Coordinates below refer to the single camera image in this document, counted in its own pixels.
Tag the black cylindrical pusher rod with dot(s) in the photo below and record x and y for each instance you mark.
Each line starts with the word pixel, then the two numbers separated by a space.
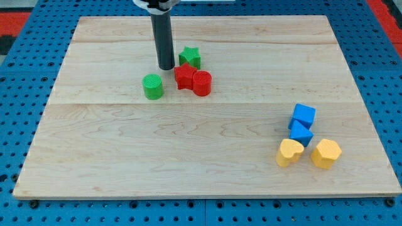
pixel 161 25

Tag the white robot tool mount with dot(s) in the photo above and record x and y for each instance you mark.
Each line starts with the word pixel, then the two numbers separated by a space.
pixel 156 6

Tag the green star block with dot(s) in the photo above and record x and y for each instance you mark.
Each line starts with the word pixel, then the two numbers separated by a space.
pixel 191 56

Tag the red star block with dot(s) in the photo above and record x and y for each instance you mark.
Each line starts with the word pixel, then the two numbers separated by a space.
pixel 183 76

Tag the green cylinder block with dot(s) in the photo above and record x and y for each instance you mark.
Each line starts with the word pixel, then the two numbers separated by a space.
pixel 152 86

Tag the red cylinder block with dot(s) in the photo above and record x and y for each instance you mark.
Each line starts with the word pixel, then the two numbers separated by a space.
pixel 202 83

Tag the light wooden board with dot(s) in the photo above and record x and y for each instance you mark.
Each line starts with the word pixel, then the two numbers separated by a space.
pixel 100 138

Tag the blue cube block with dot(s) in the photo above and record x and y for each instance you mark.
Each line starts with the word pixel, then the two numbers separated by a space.
pixel 303 114

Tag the blue triangle block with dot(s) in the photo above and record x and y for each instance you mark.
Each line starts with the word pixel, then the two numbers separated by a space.
pixel 300 133

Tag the yellow heart block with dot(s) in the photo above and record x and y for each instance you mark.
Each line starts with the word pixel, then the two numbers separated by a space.
pixel 289 151

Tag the yellow hexagon block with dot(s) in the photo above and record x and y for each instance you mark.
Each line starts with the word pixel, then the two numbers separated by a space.
pixel 325 154

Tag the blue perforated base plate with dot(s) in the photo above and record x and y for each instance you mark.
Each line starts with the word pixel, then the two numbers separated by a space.
pixel 32 64

